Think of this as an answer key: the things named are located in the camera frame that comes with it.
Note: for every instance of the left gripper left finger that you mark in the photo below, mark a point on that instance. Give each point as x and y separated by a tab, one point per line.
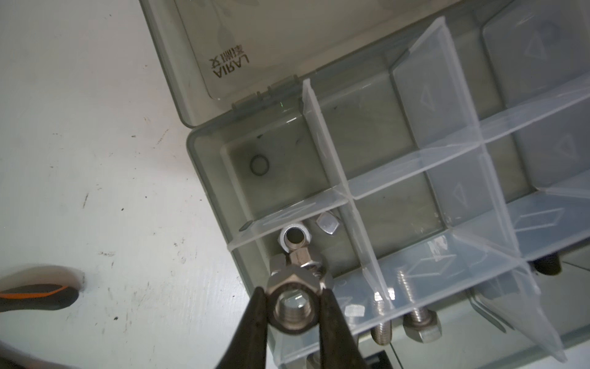
248	347

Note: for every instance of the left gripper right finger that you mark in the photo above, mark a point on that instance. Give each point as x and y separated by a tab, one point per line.
337	346

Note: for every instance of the silver hex nut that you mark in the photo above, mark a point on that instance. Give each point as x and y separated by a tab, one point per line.
304	257
328	223
294	236
293	300

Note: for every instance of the silver hex bolt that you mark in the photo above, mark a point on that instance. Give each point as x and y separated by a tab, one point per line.
383	331
420	324

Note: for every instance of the black hex bolt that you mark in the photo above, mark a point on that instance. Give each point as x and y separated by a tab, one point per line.
549	265

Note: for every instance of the grey plastic organizer box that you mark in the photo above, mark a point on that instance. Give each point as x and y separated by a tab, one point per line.
451	138

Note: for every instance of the orange black pliers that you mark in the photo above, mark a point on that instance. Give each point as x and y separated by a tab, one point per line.
42	297

